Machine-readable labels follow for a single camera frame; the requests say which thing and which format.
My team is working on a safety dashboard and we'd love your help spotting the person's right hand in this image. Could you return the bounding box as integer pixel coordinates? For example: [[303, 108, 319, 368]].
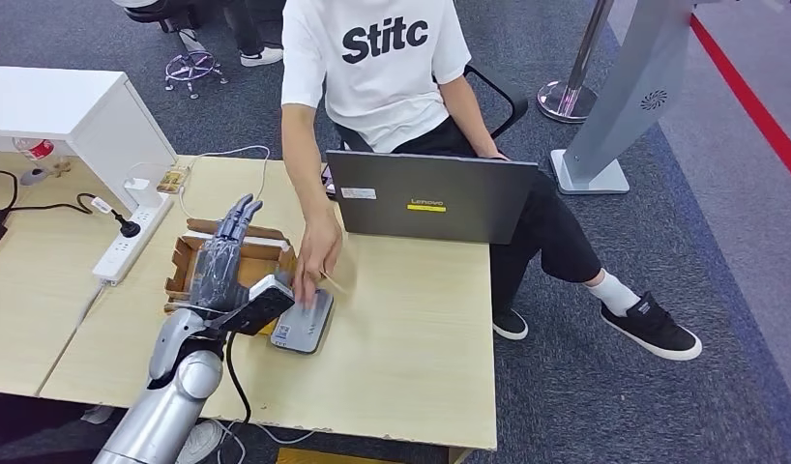
[[291, 214, 344, 307]]

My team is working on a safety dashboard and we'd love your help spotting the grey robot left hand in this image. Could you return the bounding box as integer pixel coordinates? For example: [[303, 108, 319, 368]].
[[189, 193, 264, 315]]

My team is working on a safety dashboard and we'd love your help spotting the white room key card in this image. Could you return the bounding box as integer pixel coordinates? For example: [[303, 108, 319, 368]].
[[241, 235, 291, 252]]

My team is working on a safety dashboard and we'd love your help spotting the grey card reader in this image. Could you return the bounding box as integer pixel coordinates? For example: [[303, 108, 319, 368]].
[[270, 288, 336, 356]]

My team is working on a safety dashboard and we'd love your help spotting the small yellow-brown card pack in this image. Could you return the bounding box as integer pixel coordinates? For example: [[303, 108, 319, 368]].
[[156, 166, 190, 195]]

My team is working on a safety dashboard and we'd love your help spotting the background person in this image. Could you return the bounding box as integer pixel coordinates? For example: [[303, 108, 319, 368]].
[[222, 0, 285, 69]]

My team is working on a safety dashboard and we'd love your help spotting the cardboard divider box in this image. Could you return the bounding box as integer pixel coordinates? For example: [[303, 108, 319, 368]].
[[163, 217, 299, 337]]

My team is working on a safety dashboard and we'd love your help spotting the white power strip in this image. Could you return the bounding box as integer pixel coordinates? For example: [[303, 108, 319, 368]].
[[91, 193, 174, 286]]

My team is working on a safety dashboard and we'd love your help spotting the white charger adapter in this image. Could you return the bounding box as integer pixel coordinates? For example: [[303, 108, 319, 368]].
[[123, 178, 162, 210]]

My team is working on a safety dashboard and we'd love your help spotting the grey Lenovo laptop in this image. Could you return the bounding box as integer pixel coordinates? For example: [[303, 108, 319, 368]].
[[325, 150, 540, 246]]

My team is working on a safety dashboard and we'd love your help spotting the white sneaker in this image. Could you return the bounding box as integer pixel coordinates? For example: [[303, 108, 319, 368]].
[[176, 419, 225, 464]]

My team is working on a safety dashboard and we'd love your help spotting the yellow box under table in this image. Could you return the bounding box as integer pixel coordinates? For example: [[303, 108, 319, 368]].
[[275, 448, 396, 464]]

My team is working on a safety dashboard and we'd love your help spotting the red-labelled plastic bottle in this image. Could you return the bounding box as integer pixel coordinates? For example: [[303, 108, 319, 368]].
[[12, 137, 55, 161]]

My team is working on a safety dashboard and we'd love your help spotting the white cabinet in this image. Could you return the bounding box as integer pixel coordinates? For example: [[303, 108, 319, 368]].
[[0, 66, 178, 213]]

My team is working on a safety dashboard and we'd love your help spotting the black office chair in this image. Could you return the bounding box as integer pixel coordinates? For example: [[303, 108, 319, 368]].
[[334, 64, 529, 155]]

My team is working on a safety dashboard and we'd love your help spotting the chrome-base swivel chair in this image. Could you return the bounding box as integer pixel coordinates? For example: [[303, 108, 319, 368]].
[[110, 0, 230, 101]]

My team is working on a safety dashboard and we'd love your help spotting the grey kiosk stand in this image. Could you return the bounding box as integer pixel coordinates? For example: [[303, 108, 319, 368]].
[[548, 0, 720, 195]]

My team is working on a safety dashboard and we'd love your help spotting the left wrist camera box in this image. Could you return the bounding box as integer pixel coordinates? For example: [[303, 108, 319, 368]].
[[206, 274, 296, 337]]

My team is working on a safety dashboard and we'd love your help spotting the black plug with cable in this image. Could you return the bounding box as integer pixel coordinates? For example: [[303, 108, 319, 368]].
[[0, 170, 142, 240]]

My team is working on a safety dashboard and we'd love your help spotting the thin white cable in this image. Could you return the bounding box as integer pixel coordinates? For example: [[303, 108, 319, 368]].
[[177, 145, 273, 220]]

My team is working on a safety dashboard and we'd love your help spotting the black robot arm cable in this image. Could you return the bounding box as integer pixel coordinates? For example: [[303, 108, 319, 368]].
[[224, 332, 253, 425]]

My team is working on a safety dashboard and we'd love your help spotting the white cable under table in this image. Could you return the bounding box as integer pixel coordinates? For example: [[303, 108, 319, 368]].
[[209, 419, 316, 464]]

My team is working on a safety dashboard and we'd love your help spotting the chrome stanchion post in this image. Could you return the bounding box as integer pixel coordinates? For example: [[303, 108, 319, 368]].
[[536, 0, 615, 124]]

